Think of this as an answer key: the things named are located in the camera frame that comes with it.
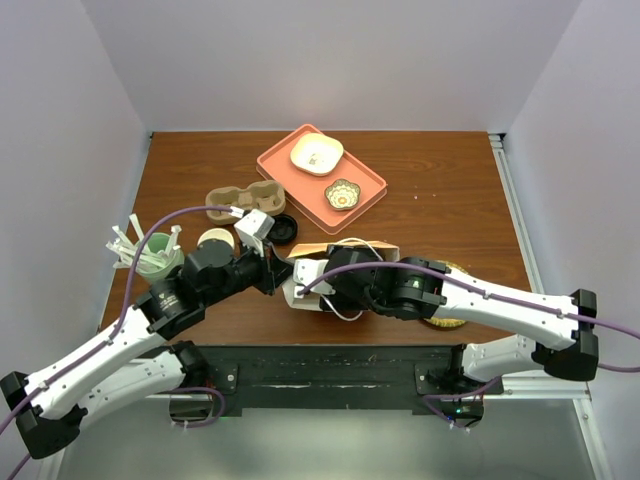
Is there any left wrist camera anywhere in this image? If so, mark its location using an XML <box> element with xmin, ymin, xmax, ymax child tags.
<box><xmin>234</xmin><ymin>209</ymin><xmax>275</xmax><ymax>257</ymax></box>

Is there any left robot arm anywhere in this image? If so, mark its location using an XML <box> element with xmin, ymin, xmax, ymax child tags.
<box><xmin>1</xmin><ymin>240</ymin><xmax>294</xmax><ymax>459</ymax></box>

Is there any brown paper bag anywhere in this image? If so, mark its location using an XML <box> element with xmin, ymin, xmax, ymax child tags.
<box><xmin>282</xmin><ymin>237</ymin><xmax>400</xmax><ymax>322</ymax></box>

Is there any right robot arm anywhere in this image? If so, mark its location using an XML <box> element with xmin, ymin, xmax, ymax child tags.
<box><xmin>318</xmin><ymin>248</ymin><xmax>599</xmax><ymax>393</ymax></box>

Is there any black lid stack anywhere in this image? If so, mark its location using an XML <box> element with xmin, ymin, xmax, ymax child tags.
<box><xmin>267</xmin><ymin>213</ymin><xmax>298</xmax><ymax>246</ymax></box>

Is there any cream square bowl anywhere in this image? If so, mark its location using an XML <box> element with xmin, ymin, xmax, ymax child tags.
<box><xmin>289</xmin><ymin>133</ymin><xmax>344</xmax><ymax>176</ymax></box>

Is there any brown paper cup stack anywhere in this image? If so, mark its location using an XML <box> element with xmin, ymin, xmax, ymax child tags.
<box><xmin>197</xmin><ymin>228</ymin><xmax>235</xmax><ymax>249</ymax></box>

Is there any green patterned small dish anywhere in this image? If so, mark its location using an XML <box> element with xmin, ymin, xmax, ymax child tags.
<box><xmin>324</xmin><ymin>179</ymin><xmax>361</xmax><ymax>211</ymax></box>

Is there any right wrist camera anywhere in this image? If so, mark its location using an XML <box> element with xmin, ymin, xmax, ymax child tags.
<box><xmin>293</xmin><ymin>259</ymin><xmax>336</xmax><ymax>298</ymax></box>

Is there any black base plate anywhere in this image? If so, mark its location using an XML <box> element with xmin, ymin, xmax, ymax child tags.
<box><xmin>168</xmin><ymin>342</ymin><xmax>504</xmax><ymax>419</ymax></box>

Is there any woven bamboo coaster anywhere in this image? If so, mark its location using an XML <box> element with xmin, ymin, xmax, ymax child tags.
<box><xmin>423</xmin><ymin>260</ymin><xmax>468</xmax><ymax>329</ymax></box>

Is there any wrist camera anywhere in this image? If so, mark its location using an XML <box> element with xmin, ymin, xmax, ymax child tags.
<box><xmin>234</xmin><ymin>209</ymin><xmax>275</xmax><ymax>257</ymax></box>
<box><xmin>293</xmin><ymin>259</ymin><xmax>336</xmax><ymax>298</ymax></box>

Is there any green cup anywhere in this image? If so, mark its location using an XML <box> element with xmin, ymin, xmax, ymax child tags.
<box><xmin>136</xmin><ymin>233</ymin><xmax>184</xmax><ymax>283</ymax></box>

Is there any cardboard cup carrier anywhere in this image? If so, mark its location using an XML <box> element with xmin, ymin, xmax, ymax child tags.
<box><xmin>205</xmin><ymin>180</ymin><xmax>286</xmax><ymax>215</ymax></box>

